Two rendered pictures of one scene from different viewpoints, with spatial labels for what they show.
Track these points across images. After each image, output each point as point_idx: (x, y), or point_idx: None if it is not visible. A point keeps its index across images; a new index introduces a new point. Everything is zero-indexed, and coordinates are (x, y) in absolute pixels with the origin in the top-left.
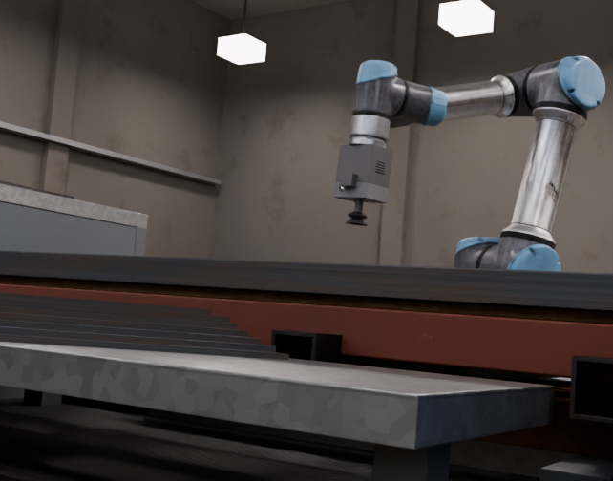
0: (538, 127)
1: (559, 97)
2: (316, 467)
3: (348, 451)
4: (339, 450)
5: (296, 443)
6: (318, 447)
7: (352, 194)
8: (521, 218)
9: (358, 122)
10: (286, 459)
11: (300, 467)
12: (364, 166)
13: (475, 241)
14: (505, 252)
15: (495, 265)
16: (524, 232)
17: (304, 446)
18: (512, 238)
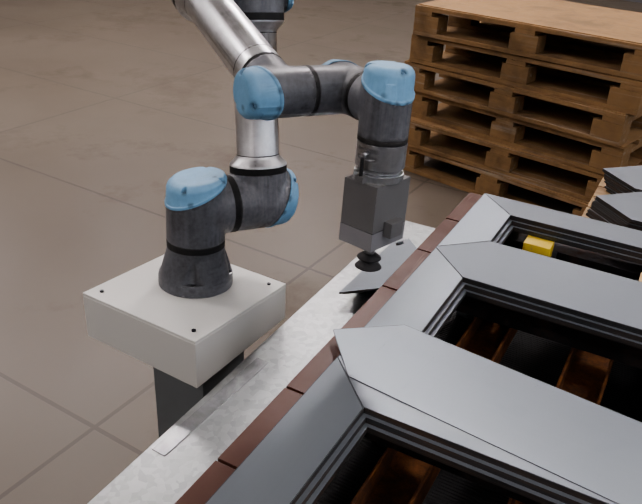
0: None
1: (281, 7)
2: (473, 482)
3: (357, 457)
4: (356, 464)
5: (328, 497)
6: (342, 479)
7: (390, 240)
8: (272, 149)
9: (402, 156)
10: (448, 503)
11: (483, 493)
12: (402, 205)
13: (221, 187)
14: (275, 191)
15: (266, 208)
16: (284, 165)
17: (345, 491)
18: (278, 175)
